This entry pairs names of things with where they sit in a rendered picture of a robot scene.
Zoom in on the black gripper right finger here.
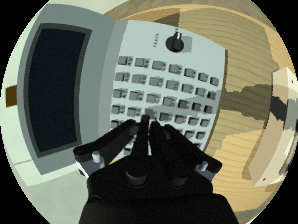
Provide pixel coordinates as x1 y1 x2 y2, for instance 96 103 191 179
148 109 222 186

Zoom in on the dark grey cabinet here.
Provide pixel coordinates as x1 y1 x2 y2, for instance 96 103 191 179
5 4 225 175

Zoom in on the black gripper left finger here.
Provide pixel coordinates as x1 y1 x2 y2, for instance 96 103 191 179
73 108 150 185

